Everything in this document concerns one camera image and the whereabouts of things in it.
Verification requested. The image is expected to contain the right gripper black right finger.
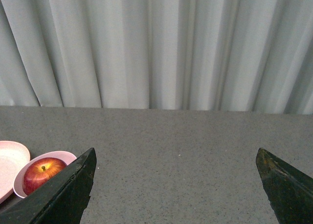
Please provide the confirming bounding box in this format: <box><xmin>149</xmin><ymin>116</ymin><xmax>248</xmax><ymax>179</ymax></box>
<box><xmin>256</xmin><ymin>148</ymin><xmax>313</xmax><ymax>224</ymax></box>

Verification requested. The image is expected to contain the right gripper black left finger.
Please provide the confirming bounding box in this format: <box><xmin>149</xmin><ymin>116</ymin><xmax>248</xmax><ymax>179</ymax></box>
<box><xmin>0</xmin><ymin>148</ymin><xmax>97</xmax><ymax>224</ymax></box>

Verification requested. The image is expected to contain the red apple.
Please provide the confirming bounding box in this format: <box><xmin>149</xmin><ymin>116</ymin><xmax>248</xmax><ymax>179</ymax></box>
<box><xmin>22</xmin><ymin>157</ymin><xmax>67</xmax><ymax>195</ymax></box>

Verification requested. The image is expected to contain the light pink bowl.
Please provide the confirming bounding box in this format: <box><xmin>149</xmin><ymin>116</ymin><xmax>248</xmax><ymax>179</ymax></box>
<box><xmin>13</xmin><ymin>151</ymin><xmax>77</xmax><ymax>199</ymax></box>

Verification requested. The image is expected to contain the pink plate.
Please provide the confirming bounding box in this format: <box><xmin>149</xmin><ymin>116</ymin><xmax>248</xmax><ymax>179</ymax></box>
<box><xmin>0</xmin><ymin>141</ymin><xmax>30</xmax><ymax>203</ymax></box>

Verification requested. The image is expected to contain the white curtain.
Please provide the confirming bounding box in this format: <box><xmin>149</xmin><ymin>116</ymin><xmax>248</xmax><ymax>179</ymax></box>
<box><xmin>0</xmin><ymin>0</ymin><xmax>313</xmax><ymax>114</ymax></box>

